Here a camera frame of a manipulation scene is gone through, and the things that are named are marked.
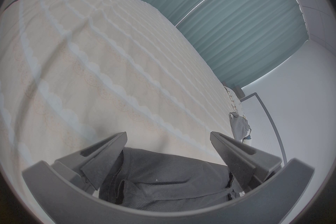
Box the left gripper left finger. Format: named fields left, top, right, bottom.
left=54, top=132, right=128, bottom=191

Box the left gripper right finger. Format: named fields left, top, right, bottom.
left=209, top=131, right=283, bottom=195

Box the black T-shirt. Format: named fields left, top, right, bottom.
left=98, top=147, right=239, bottom=212

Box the pile of clothes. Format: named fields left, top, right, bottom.
left=229, top=112, right=253, bottom=142

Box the bed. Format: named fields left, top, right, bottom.
left=0, top=0, right=288, bottom=192

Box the white printed pillow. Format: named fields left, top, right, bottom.
left=225, top=86, right=246, bottom=116

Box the grey bedside table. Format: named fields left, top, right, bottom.
left=223, top=82, right=244, bottom=98

